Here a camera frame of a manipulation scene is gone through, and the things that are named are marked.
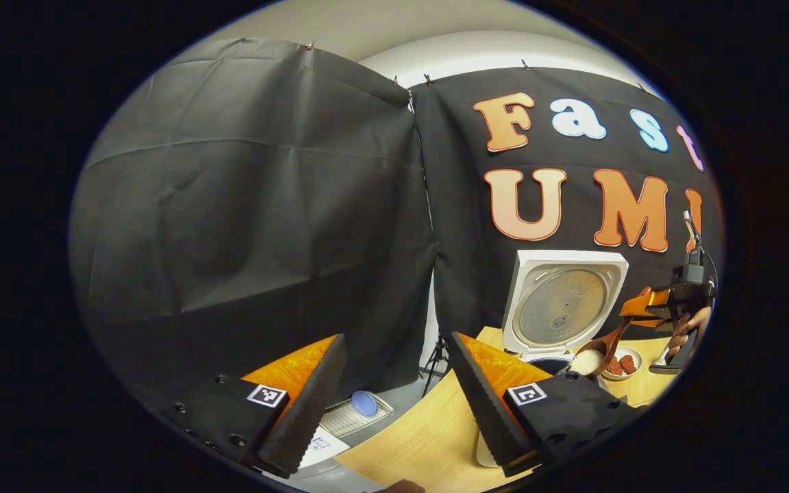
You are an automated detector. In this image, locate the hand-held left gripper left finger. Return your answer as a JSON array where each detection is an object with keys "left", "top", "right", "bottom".
[{"left": 151, "top": 333, "right": 349, "bottom": 480}]

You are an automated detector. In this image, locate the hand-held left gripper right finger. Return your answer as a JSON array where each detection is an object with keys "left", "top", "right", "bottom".
[{"left": 451, "top": 332, "right": 647, "bottom": 480}]

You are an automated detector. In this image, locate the wooden spoon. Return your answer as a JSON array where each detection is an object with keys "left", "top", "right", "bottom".
[{"left": 568, "top": 320, "right": 635, "bottom": 379}]

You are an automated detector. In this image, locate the white rice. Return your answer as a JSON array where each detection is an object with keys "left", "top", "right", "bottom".
[{"left": 575, "top": 349, "right": 605, "bottom": 375}]

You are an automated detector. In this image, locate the white rice cooker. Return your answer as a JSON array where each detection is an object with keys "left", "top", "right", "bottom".
[{"left": 475, "top": 249, "right": 630, "bottom": 468}]

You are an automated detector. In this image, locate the white round plate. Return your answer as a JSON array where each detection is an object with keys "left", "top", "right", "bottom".
[{"left": 600, "top": 346, "right": 644, "bottom": 381}]

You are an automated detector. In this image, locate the grey slatted tray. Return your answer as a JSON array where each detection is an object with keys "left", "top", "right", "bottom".
[{"left": 319, "top": 390, "right": 395, "bottom": 439}]

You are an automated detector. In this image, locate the white labelled box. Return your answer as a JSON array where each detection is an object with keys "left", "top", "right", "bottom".
[{"left": 299, "top": 433, "right": 351, "bottom": 470}]

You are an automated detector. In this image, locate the blue oval lid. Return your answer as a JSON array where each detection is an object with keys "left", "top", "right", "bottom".
[{"left": 351, "top": 390, "right": 379, "bottom": 418}]

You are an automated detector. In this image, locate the black tripod stand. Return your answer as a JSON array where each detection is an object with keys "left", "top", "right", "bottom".
[{"left": 422, "top": 334, "right": 451, "bottom": 398}]

